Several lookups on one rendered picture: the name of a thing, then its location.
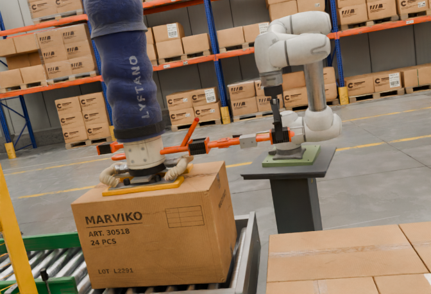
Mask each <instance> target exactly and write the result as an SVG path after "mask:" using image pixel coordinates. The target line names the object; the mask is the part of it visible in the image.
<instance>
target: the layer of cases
mask: <svg viewBox="0 0 431 294"><path fill-rule="evenodd" d="M266 294H431V221H426V222H418V223H403V224H398V225H397V224H395V225H381V226H372V227H357V228H349V229H334V230H320V231H312V232H297V233H288V234H273V235H269V250H268V260H267V284H266Z"/></svg>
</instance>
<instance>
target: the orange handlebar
mask: <svg viewBox="0 0 431 294"><path fill-rule="evenodd" d="M290 132H291V137H293V136H294V135H295V133H294V132H293V131H291V130H290ZM262 141H270V136H269V134H260V135H257V136H256V142H262ZM238 144H240V142H239V137H236V138H231V139H230V137H227V138H222V139H218V140H216V141H209V143H208V144H207V147H208V148H218V149H219V148H228V147H230V146H232V145H238ZM114 147H115V149H119V148H124V146H123V144H115V145H114ZM178 147H179V148H178ZM185 151H188V147H187V145H186V146H184V147H180V145H179V146H170V147H165V148H164V150H160V154H161V155H164V154H170V153H179V152H185ZM111 159H112V160H114V161H116V160H126V156H125V153H118V154H115V155H113V156H112V157H111Z"/></svg>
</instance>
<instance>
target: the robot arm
mask: <svg viewBox="0 0 431 294"><path fill-rule="evenodd" d="M331 29H332V27H331V23H330V18H329V15H328V14H327V13H325V12H320V11H309V12H301V13H297V14H294V15H289V16H286V17H282V18H280V19H276V20H274V21H272V22H271V23H270V24H269V26H268V27H267V31H266V32H265V33H261V34H259V35H258V36H257V37H256V39H255V61H256V65H257V68H258V71H259V73H260V74H259V75H260V80H261V83H262V86H263V87H264V96H271V100H270V105H271V110H272V111H273V119H274V121H273V123H272V124H273V125H274V129H275V136H276V140H277V141H279V140H283V132H282V127H285V126H287V127H289V128H293V127H298V126H303V128H304V133H305V135H297V136H293V137H291V141H292V142H287V143H278V144H276V149H275V150H269V152H268V153H269V155H274V157H273V160H289V159H298V160H300V159H302V158H303V154H304V152H305V151H306V148H305V147H301V143H305V142H319V141H327V140H330V139H333V138H335V137H337V136H339V134H341V131H342V121H341V118H340V117H339V116H338V115H337V114H333V112H332V109H331V108H330V107H329V106H328V105H326V96H325V83H324V76H323V61H322V59H324V58H326V57H327V56H328V55H329V54H330V52H331V46H330V39H329V38H328V37H327V36H326V35H328V34H329V33H330V31H331ZM290 65H303V66H304V72H305V82H306V88H307V98H308V109H307V110H306V111H305V117H299V116H298V115H297V113H295V112H293V111H291V110H286V111H283V112H280V99H278V96H277V95H280V94H282V93H283V90H282V85H280V84H281V83H283V78H282V69H281V68H283V67H286V66H290Z"/></svg>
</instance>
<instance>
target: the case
mask: <svg viewBox="0 0 431 294"><path fill-rule="evenodd" d="M182 176H183V177H184V181H183V182H182V184H181V185H180V187H179V188H172V189H162V190H156V191H144V192H139V193H128V194H122V195H111V196H103V195H102V192H103V191H104V190H105V189H107V188H108V187H109V185H107V184H103V183H101V182H100V183H99V184H98V185H96V186H95V187H93V188H92V189H91V190H90V191H88V192H86V193H85V194H84V195H82V196H81V197H79V198H78V199H77V200H75V201H74V202H73V203H71V208H72V213H73V216H74V220H75V224H76V228H77V231H78V235H79V239H80V243H81V248H82V251H83V256H84V259H85V264H86V266H87V271H88V274H89V279H90V283H91V286H92V289H104V288H130V287H143V286H168V285H182V284H208V283H221V282H226V278H227V275H228V270H229V267H230V263H231V260H232V255H233V250H234V247H235V243H236V240H237V229H236V225H235V218H234V214H233V207H232V200H231V196H230V188H229V184H228V177H227V173H226V166H225V162H224V160H223V161H217V162H206V163H201V164H193V168H192V169H191V171H190V172H189V173H186V174H180V175H178V176H177V177H182Z"/></svg>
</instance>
